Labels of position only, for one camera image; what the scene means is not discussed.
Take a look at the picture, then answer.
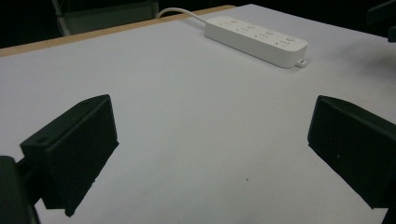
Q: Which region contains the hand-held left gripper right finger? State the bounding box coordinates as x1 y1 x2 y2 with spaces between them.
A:
306 94 396 210

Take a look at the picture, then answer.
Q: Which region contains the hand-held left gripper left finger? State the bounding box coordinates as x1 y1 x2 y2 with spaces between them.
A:
19 93 120 218

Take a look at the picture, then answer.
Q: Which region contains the white power strip cable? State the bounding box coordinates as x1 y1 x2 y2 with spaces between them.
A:
156 7 209 24

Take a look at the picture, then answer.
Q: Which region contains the dark object at table edge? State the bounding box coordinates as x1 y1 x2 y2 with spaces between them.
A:
365 0 396 44

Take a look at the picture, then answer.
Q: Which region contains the white power strip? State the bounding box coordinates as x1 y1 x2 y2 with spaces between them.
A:
204 15 309 69

